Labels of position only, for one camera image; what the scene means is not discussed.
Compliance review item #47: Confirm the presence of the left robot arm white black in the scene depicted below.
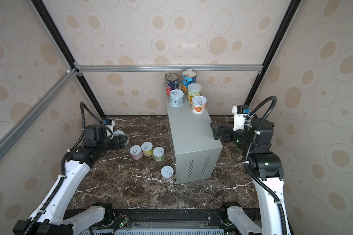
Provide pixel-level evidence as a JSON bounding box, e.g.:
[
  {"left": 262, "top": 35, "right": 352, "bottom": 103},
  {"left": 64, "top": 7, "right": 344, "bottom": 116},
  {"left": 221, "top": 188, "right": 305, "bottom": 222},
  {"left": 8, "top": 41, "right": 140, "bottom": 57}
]
[{"left": 13, "top": 122, "right": 129, "bottom": 235}]

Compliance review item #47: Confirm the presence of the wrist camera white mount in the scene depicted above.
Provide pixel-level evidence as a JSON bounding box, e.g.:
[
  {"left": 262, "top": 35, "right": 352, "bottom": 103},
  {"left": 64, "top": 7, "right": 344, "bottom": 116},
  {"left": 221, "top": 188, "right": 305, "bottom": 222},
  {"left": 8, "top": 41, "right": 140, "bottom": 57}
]
[
  {"left": 232, "top": 105, "right": 250, "bottom": 131},
  {"left": 102, "top": 118, "right": 115, "bottom": 132}
]

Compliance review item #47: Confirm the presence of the pink label can front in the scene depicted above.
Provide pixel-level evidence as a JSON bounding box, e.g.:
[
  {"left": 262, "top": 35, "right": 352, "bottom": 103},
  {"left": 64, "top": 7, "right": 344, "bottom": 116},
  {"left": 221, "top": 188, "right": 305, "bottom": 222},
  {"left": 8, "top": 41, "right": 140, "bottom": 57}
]
[{"left": 161, "top": 165, "right": 174, "bottom": 181}]

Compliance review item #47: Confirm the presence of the black corner frame post right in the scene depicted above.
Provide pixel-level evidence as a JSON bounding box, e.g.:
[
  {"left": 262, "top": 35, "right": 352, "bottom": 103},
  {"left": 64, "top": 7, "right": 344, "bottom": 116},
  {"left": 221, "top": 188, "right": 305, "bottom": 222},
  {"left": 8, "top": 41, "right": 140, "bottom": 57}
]
[{"left": 244, "top": 0, "right": 302, "bottom": 106}]

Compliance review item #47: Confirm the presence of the diagonal aluminium rail left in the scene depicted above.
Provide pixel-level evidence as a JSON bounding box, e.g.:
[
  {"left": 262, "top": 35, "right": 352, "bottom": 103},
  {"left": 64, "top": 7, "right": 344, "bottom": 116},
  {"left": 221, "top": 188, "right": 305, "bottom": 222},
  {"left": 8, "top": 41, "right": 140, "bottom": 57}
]
[{"left": 0, "top": 68, "right": 77, "bottom": 160}]

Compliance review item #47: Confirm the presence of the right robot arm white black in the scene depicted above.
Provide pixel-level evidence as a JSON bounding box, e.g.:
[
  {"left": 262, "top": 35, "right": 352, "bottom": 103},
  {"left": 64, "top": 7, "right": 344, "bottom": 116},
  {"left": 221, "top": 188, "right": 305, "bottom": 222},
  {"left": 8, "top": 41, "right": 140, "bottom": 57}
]
[{"left": 210, "top": 118, "right": 291, "bottom": 235}]

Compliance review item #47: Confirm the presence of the white lid can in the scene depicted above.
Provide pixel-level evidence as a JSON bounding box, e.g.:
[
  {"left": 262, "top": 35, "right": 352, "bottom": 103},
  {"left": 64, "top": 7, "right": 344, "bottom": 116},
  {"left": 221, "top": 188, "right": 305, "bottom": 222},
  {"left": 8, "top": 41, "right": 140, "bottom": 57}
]
[
  {"left": 141, "top": 142, "right": 153, "bottom": 156},
  {"left": 113, "top": 130, "right": 129, "bottom": 146}
]

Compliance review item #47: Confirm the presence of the pink label can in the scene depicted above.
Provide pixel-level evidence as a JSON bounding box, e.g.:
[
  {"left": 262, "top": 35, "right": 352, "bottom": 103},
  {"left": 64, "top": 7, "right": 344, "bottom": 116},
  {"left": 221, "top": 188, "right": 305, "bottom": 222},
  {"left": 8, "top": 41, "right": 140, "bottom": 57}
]
[
  {"left": 129, "top": 145, "right": 143, "bottom": 160},
  {"left": 161, "top": 165, "right": 174, "bottom": 181}
]

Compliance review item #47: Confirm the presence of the teal label can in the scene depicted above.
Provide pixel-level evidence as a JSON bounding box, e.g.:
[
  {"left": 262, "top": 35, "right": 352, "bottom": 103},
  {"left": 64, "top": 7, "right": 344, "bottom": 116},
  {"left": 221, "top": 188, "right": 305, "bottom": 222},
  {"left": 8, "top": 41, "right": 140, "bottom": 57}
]
[{"left": 169, "top": 89, "right": 184, "bottom": 108}]

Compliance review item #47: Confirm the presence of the blue progresso soup can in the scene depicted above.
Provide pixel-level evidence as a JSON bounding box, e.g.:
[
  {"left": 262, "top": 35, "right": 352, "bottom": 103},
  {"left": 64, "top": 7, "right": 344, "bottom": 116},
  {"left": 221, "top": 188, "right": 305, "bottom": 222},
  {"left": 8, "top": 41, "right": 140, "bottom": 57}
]
[{"left": 181, "top": 69, "right": 197, "bottom": 94}]

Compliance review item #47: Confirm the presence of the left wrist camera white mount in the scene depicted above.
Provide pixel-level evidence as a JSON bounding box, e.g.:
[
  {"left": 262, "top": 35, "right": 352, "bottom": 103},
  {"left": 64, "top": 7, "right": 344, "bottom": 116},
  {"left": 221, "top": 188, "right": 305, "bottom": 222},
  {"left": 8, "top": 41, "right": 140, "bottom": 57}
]
[{"left": 102, "top": 118, "right": 115, "bottom": 132}]

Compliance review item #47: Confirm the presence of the peach label can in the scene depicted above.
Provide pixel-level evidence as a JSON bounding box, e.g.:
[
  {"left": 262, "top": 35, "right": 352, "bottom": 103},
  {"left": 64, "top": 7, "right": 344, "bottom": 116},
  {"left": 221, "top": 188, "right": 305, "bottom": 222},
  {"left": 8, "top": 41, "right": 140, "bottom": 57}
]
[{"left": 192, "top": 96, "right": 207, "bottom": 114}]

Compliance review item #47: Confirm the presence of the black corner frame post left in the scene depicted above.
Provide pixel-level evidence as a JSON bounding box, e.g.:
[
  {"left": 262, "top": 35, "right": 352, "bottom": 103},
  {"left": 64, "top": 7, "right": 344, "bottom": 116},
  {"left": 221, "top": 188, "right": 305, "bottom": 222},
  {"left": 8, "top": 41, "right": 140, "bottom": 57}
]
[{"left": 31, "top": 0, "right": 106, "bottom": 118}]

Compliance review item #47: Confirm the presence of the yellow label can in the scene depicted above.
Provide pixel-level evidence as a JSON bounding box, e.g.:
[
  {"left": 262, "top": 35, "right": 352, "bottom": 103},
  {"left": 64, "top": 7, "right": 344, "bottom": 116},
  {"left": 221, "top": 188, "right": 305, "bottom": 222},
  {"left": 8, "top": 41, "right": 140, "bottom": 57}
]
[{"left": 187, "top": 83, "right": 202, "bottom": 103}]

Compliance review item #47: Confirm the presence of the grey metal cabinet box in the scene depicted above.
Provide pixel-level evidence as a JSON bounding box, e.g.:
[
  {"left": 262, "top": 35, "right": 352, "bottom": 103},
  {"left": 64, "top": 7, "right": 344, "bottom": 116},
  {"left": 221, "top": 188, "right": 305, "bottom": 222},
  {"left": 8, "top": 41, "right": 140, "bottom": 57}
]
[{"left": 164, "top": 94, "right": 223, "bottom": 184}]

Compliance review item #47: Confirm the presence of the dark blue red soup can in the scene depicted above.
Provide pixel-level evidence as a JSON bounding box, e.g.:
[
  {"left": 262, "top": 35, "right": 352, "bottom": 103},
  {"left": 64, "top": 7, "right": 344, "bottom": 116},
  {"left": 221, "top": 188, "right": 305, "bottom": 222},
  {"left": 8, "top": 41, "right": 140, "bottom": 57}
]
[{"left": 165, "top": 72, "right": 179, "bottom": 96}]

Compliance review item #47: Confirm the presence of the horizontal aluminium rail back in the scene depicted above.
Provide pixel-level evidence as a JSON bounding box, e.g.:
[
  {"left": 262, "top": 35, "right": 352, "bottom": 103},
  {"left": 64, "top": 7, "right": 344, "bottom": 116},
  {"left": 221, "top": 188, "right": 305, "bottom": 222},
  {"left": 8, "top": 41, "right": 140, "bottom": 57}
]
[{"left": 77, "top": 64, "right": 263, "bottom": 73}]

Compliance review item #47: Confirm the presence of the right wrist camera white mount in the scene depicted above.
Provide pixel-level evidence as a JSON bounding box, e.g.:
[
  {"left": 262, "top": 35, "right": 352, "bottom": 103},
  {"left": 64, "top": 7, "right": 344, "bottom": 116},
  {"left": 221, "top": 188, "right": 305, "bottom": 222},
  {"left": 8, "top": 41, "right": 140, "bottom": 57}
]
[{"left": 232, "top": 105, "right": 250, "bottom": 131}]

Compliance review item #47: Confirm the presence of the pink label can back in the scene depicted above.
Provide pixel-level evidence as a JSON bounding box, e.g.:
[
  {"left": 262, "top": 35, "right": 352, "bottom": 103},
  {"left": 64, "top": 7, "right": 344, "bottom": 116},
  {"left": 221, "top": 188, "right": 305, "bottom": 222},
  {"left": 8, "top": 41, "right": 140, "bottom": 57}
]
[{"left": 129, "top": 145, "right": 143, "bottom": 160}]

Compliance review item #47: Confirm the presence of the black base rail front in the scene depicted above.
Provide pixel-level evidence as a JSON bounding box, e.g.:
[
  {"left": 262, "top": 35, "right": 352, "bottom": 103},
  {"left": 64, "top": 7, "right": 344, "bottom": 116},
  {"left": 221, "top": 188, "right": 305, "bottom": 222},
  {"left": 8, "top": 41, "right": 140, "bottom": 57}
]
[{"left": 46, "top": 207, "right": 286, "bottom": 235}]

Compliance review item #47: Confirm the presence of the black corner frame post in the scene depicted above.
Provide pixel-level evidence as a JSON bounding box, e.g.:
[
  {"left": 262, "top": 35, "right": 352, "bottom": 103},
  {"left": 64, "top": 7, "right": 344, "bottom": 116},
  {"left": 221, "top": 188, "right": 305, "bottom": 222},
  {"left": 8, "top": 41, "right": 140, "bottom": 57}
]
[
  {"left": 244, "top": 0, "right": 302, "bottom": 106},
  {"left": 31, "top": 0, "right": 106, "bottom": 118}
]

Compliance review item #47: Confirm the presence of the green label can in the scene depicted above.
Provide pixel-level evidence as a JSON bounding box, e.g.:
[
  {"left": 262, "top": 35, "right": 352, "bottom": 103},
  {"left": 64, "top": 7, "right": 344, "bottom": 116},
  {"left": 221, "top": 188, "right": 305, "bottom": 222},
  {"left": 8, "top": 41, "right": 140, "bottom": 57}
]
[{"left": 153, "top": 146, "right": 165, "bottom": 162}]

